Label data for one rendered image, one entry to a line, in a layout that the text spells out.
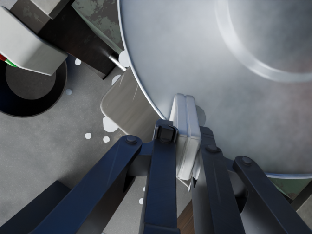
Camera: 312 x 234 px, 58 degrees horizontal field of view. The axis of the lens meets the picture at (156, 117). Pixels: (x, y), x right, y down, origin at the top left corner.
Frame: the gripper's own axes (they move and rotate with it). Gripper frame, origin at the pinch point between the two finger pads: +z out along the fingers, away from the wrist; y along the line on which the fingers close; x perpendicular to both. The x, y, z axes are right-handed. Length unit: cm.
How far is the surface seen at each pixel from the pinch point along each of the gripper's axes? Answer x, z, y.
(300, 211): -15.2, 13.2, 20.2
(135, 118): -1.5, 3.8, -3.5
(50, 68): -7.3, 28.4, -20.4
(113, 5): 5.3, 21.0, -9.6
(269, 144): -1.5, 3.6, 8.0
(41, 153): -53, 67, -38
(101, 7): 4.8, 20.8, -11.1
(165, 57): 3.5, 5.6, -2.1
